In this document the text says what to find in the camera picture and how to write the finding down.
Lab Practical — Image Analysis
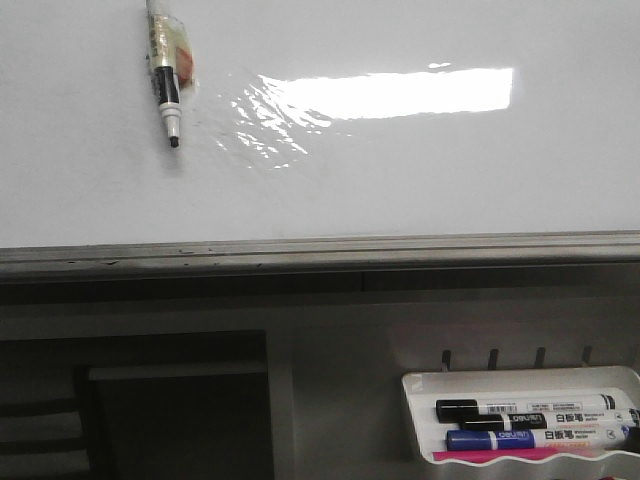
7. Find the black capped marker middle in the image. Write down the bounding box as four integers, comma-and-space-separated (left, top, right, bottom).
459, 408, 639, 431

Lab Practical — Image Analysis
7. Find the blue capped whiteboard marker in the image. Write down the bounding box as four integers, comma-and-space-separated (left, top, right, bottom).
446, 426, 631, 451

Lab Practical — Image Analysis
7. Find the white whiteboard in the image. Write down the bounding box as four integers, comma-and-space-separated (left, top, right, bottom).
1, 1, 639, 247

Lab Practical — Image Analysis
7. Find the black capped marker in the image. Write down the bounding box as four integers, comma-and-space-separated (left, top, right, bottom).
435, 393, 620, 423
459, 408, 639, 431

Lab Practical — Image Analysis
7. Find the grey aluminium whiteboard ledge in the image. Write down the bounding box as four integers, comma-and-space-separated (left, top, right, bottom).
1, 230, 639, 285

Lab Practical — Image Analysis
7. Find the pink marker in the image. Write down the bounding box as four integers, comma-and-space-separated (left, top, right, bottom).
431, 447, 598, 464

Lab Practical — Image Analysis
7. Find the black capped marker top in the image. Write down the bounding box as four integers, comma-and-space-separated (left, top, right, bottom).
435, 393, 620, 423

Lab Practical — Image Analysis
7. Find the white plastic marker tray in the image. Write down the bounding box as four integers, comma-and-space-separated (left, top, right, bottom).
402, 366, 639, 479

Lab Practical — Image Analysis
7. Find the taped white whiteboard marker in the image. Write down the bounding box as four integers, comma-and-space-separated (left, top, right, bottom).
145, 1, 194, 148

